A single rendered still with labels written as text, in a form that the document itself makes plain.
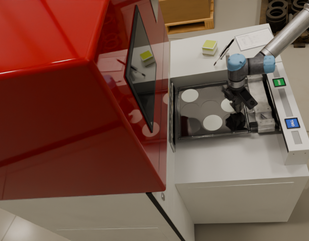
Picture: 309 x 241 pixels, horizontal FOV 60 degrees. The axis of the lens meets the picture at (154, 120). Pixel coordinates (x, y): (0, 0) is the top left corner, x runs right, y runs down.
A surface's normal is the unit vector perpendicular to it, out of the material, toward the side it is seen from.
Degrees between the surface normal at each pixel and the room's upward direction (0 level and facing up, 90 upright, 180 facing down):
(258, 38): 0
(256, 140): 0
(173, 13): 90
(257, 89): 0
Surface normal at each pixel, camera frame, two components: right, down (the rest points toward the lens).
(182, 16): -0.15, 0.81
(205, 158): -0.25, -0.58
